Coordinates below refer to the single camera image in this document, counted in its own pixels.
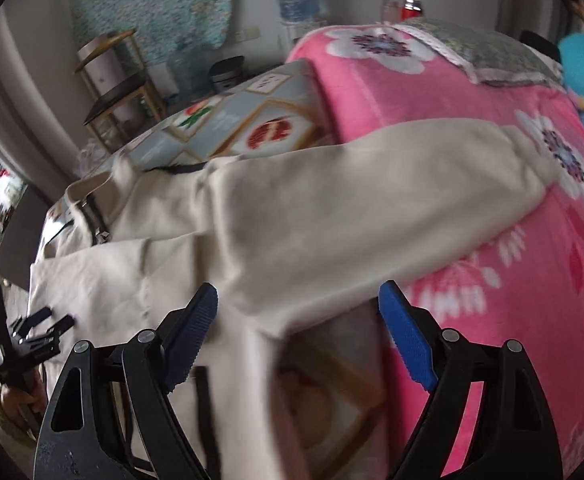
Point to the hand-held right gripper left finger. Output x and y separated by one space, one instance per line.
197 330

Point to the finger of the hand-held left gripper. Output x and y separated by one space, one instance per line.
38 316
54 328

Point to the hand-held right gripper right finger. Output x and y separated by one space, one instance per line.
407 340

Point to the cream jacket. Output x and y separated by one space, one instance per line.
272 220

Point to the person's left hand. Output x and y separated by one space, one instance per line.
22 400

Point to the dark cabinet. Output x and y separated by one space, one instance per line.
22 230

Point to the white plastic bag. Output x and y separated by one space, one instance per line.
89 155

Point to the fruit print tablecloth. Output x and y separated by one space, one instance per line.
232 115

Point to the wooden chair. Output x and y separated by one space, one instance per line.
117 97

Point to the grey curtain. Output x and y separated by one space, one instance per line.
2 85

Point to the pink floral blanket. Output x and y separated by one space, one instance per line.
422 95

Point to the empty clear water jug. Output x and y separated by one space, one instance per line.
184 72

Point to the white cylinder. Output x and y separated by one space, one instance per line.
106 67

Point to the black trash bin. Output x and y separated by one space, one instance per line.
227 72

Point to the grey lace cushion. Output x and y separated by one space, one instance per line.
497 50

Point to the black padded object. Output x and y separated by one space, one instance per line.
539 42

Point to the pink bottle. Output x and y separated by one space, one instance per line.
389 10

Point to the wall socket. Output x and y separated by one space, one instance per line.
247 35

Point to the teal floral wall cloth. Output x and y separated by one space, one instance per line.
157 0

